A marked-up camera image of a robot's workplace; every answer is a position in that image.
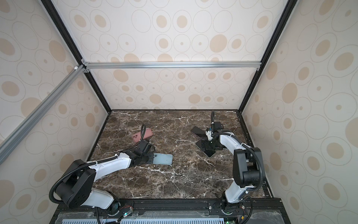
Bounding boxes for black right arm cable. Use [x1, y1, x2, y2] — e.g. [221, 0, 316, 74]
[210, 111, 265, 192]

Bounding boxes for aluminium rail left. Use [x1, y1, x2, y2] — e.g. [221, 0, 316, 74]
[1, 64, 84, 163]

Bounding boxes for pink phone case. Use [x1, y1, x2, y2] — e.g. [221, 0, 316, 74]
[132, 128, 153, 142]

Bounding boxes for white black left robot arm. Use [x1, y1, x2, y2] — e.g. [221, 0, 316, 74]
[48, 140, 155, 210]

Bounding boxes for black corner frame post right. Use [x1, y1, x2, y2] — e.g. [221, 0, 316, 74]
[238, 0, 298, 114]

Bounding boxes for aluminium rail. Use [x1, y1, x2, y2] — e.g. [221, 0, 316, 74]
[1, 64, 84, 163]
[84, 61, 261, 69]

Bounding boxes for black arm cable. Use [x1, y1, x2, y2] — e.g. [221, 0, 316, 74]
[210, 111, 265, 192]
[48, 124, 147, 204]

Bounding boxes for light blue phone case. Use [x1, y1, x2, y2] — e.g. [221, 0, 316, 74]
[153, 153, 173, 166]

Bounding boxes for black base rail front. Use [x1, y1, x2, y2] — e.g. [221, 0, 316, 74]
[50, 198, 290, 224]

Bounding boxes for black phone purple edge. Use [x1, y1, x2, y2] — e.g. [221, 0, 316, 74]
[191, 126, 207, 140]

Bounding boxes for black corner frame post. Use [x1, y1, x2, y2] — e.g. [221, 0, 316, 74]
[41, 0, 112, 114]
[238, 0, 298, 114]

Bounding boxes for aluminium rail back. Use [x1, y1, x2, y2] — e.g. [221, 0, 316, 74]
[84, 61, 261, 69]

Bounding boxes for black corner frame post left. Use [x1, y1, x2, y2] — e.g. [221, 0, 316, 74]
[41, 0, 112, 114]

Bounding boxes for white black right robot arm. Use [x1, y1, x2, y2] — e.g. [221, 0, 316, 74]
[191, 121, 265, 203]

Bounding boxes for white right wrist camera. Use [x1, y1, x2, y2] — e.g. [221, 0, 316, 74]
[206, 128, 213, 141]

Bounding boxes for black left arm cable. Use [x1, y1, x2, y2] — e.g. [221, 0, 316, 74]
[48, 124, 147, 204]

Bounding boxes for black phone white edge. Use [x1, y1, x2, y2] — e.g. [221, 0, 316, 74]
[196, 140, 217, 157]

